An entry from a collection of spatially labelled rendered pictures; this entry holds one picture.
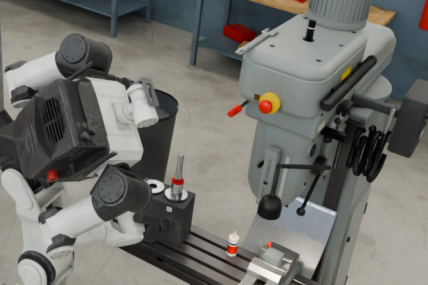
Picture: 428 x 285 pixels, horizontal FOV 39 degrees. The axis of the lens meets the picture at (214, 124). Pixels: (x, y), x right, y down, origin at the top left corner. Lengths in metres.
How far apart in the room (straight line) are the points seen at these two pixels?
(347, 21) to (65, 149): 0.97
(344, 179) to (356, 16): 0.71
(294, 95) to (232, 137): 3.40
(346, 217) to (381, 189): 2.29
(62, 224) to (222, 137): 3.40
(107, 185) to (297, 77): 0.59
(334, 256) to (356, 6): 1.15
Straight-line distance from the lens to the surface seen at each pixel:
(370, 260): 4.14
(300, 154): 1.94
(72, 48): 1.80
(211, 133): 5.09
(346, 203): 2.54
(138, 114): 1.70
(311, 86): 1.69
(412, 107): 2.08
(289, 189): 2.01
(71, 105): 1.67
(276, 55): 1.72
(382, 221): 4.53
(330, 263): 2.72
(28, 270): 2.17
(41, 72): 1.90
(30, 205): 2.01
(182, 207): 2.34
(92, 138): 1.66
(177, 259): 2.39
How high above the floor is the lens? 2.52
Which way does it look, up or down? 29 degrees down
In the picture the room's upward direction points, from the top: 8 degrees clockwise
